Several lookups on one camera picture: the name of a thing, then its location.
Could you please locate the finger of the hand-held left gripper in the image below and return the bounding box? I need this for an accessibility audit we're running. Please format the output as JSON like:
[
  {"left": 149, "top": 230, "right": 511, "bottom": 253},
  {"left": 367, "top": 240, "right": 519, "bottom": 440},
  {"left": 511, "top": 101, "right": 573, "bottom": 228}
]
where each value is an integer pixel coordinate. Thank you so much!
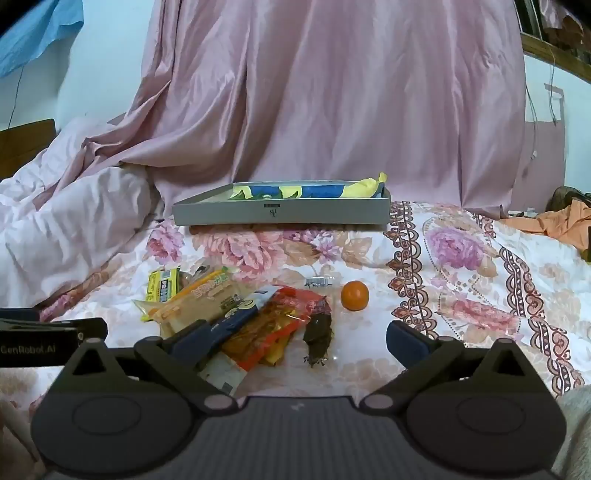
[{"left": 76, "top": 318, "right": 109, "bottom": 344}]

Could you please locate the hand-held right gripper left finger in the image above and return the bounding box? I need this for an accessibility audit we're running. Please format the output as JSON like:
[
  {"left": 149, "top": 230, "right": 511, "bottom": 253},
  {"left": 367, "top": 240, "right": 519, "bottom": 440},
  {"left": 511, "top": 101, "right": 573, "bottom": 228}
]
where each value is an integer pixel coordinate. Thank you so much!
[{"left": 55, "top": 320, "right": 241, "bottom": 414}]

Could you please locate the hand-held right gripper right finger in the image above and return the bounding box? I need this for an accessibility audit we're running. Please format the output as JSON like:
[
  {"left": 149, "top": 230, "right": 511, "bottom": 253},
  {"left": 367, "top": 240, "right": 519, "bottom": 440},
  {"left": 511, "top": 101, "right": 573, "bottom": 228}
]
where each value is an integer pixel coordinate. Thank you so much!
[{"left": 360, "top": 320, "right": 555, "bottom": 414}]

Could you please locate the orange bread packet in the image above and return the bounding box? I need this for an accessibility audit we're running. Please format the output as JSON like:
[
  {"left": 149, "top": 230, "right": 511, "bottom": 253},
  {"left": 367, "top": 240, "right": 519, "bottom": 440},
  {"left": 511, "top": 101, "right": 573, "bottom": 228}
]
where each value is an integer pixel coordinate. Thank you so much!
[{"left": 133, "top": 265, "right": 254, "bottom": 337}]

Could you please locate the dark blue snack packet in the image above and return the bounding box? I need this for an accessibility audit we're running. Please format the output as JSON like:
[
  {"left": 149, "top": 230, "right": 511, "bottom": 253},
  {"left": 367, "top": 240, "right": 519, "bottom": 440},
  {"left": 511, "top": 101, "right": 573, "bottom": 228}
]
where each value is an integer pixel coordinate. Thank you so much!
[{"left": 196, "top": 285, "right": 283, "bottom": 398}]

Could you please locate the yellow green snack packet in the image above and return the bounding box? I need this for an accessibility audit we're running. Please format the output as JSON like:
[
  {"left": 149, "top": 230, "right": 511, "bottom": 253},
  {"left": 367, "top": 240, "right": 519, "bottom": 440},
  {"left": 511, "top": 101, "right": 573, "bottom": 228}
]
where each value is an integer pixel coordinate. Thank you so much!
[{"left": 147, "top": 267, "right": 182, "bottom": 303}]

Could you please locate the clear packet with dark snack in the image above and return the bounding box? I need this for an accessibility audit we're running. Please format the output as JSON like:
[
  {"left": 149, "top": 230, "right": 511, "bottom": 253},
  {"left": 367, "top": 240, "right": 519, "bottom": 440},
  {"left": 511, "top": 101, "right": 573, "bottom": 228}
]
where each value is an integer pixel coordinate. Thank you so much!
[{"left": 301, "top": 295, "right": 334, "bottom": 370}]

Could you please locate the red snack packet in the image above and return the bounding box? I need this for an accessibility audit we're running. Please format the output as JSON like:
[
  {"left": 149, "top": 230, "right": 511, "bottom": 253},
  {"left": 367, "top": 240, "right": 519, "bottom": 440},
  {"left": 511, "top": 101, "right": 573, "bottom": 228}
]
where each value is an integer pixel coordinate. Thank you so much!
[{"left": 222, "top": 286, "right": 331, "bottom": 370}]

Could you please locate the grey cardboard tray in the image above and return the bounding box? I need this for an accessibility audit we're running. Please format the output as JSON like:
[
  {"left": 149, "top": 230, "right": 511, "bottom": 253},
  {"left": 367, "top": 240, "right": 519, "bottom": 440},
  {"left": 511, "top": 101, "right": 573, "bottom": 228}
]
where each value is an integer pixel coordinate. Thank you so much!
[{"left": 172, "top": 181, "right": 392, "bottom": 227}]

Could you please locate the tangerine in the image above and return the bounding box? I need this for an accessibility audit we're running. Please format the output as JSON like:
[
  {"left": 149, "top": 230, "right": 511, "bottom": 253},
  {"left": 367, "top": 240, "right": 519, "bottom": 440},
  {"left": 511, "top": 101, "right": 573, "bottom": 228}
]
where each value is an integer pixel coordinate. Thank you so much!
[{"left": 341, "top": 280, "right": 370, "bottom": 312}]

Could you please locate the yellow and blue wrapper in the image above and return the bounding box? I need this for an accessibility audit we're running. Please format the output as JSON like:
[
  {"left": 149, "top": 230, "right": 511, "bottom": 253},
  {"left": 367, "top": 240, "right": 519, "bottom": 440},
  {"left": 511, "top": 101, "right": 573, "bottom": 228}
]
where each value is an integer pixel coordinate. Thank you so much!
[{"left": 229, "top": 173, "right": 387, "bottom": 200}]

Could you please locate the orange cloth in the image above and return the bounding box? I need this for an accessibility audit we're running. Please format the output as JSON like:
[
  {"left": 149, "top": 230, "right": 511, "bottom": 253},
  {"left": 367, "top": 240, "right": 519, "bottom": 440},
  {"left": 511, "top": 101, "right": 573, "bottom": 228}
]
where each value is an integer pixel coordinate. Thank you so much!
[{"left": 501, "top": 198, "right": 591, "bottom": 252}]

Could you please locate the wooden headboard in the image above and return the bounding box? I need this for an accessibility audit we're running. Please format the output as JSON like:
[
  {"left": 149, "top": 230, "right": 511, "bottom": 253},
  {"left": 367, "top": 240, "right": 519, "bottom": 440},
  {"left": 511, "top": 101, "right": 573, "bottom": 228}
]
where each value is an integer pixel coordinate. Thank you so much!
[{"left": 0, "top": 119, "right": 57, "bottom": 181}]

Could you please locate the beige fleece clothing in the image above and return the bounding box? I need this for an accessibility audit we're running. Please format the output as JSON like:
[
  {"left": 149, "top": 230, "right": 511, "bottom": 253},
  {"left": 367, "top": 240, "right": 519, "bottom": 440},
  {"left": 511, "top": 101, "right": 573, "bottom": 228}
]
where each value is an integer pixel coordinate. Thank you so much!
[{"left": 551, "top": 385, "right": 591, "bottom": 480}]

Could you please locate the blue cloth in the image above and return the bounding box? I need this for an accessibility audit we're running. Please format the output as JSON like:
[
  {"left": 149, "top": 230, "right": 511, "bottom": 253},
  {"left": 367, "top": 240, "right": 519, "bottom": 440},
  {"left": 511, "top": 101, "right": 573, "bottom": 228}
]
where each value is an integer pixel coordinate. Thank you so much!
[{"left": 0, "top": 0, "right": 85, "bottom": 77}]

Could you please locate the wooden frame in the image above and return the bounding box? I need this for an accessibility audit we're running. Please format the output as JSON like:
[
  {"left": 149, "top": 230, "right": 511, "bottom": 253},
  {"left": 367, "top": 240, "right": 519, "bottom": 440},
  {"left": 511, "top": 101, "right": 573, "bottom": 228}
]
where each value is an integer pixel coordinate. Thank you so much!
[{"left": 515, "top": 0, "right": 591, "bottom": 84}]

